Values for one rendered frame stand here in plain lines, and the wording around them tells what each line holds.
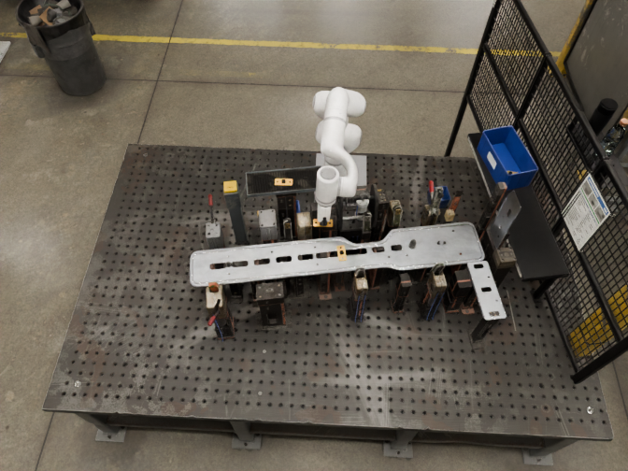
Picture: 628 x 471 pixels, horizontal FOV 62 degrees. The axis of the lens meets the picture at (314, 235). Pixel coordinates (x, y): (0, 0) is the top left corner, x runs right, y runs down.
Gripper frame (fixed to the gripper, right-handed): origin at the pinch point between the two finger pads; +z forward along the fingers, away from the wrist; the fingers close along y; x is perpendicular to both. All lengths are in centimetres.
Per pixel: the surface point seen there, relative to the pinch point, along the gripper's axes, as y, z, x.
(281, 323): 25, 55, -17
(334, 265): 7.2, 27.4, 6.5
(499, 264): 8, 21, 82
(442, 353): 38, 55, 60
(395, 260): 3.9, 26.3, 35.3
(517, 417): 68, 53, 90
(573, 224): -4, 3, 111
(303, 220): -13.0, 20.4, -8.4
